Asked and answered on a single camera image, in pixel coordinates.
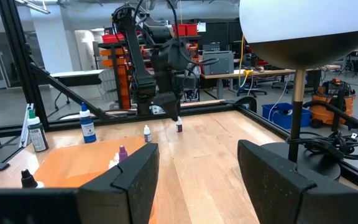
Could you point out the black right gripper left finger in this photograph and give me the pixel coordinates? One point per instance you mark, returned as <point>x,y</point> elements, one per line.
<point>123,199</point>

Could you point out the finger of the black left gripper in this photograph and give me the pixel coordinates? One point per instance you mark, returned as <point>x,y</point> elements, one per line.
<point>169,104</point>
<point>180,104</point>

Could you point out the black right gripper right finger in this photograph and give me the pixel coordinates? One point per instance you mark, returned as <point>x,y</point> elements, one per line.
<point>278,193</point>

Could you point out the small dropper bottle dark label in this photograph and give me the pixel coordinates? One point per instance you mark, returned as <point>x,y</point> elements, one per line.
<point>179,126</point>

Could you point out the small white-capped dropper bottle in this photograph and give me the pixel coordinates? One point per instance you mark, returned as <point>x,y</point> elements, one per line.
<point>112,164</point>
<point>116,157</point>

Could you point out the small dropper bottle purple label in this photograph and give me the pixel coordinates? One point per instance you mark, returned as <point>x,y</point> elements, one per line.
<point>147,135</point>

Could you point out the large bottle blue cap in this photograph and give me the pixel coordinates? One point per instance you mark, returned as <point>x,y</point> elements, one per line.
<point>88,127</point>

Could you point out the large bottle black cap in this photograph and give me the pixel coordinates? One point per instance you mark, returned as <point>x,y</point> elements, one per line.
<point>28,180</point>

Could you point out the large bottle green cap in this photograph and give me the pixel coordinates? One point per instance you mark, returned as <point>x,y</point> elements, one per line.
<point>37,137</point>

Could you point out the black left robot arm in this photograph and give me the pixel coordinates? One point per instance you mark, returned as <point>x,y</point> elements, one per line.
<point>140,71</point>

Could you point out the red storage bin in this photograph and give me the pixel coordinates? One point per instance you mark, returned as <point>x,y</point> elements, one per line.
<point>113,38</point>
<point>181,30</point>
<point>192,29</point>

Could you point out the grey metal box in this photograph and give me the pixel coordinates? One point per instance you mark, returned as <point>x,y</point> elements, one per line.
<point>217,63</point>

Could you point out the black shelf rack orange bins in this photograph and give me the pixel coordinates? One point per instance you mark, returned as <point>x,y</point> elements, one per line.
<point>120,68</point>

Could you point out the wooden-topped workbench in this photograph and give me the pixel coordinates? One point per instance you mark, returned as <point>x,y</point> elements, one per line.
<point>225,75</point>

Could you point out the orange translucent plastic bin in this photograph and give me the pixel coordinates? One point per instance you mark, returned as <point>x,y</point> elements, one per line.
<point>73,161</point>

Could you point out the white globe lamp black base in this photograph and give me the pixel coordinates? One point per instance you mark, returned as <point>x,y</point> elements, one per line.
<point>297,124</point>

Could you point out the black office stool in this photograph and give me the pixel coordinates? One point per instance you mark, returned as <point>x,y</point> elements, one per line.
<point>250,91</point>

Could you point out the blue plastic crate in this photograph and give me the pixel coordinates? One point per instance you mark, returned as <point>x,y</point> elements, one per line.
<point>286,116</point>

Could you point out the orange shop vacuum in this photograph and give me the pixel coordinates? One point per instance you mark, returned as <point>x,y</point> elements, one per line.
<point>322,112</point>

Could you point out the white-topped table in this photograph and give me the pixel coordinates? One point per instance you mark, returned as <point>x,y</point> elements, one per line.
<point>76,76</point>

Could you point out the white flat bar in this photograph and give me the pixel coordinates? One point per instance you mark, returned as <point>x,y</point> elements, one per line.
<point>24,130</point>

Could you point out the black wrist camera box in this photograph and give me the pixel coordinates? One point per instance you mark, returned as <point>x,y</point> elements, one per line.
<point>189,83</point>

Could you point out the black aluminium table frame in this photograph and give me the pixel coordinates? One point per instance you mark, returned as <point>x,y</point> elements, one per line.
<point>20,46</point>

